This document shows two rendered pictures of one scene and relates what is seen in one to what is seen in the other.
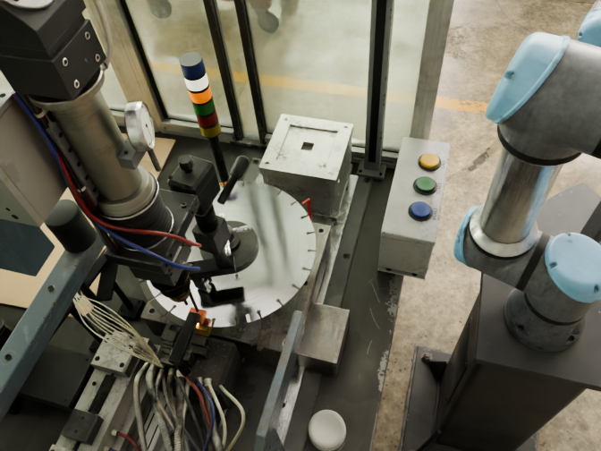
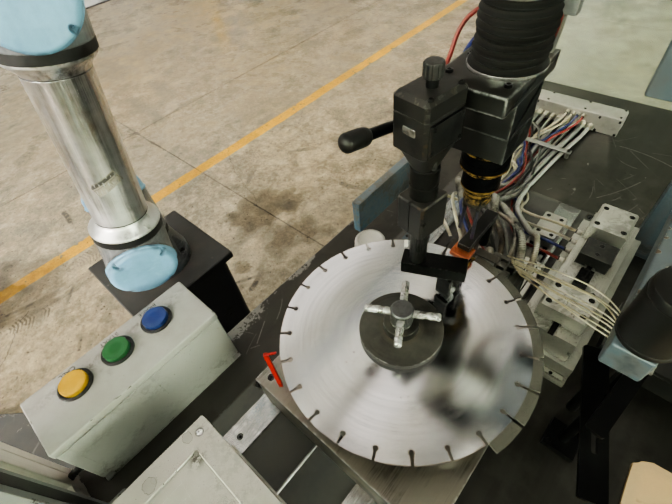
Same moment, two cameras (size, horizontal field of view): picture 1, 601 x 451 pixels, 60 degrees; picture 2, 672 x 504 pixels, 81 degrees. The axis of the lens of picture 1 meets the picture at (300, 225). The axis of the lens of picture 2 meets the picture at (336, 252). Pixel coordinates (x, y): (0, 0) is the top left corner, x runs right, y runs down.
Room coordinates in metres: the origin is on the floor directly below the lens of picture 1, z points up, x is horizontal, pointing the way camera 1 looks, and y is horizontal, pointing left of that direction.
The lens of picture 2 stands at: (0.82, 0.19, 1.43)
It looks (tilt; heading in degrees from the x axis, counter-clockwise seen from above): 49 degrees down; 207
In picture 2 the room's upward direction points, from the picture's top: 9 degrees counter-clockwise
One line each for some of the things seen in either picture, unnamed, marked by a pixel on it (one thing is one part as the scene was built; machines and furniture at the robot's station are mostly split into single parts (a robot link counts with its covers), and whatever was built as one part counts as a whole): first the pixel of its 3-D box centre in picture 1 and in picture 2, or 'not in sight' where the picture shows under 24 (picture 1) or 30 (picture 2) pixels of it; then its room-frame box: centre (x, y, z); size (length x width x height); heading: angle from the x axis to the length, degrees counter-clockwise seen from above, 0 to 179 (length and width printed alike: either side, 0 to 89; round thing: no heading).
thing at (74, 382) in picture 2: (429, 162); (75, 384); (0.76, -0.30, 0.90); 0.04 x 0.04 x 0.02
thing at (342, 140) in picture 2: (222, 177); (385, 137); (0.50, 0.10, 1.21); 0.08 x 0.06 x 0.03; 159
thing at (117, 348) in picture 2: (425, 185); (118, 350); (0.69, -0.27, 0.90); 0.04 x 0.04 x 0.02
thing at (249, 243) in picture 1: (228, 242); (401, 325); (0.56, 0.14, 0.96); 0.11 x 0.11 x 0.03
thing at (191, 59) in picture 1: (192, 65); not in sight; (0.86, 0.17, 1.14); 0.05 x 0.04 x 0.03; 69
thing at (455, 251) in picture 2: (190, 341); (473, 244); (0.38, 0.21, 0.95); 0.10 x 0.03 x 0.07; 159
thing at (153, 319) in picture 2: (420, 211); (156, 319); (0.63, -0.25, 0.90); 0.04 x 0.04 x 0.02
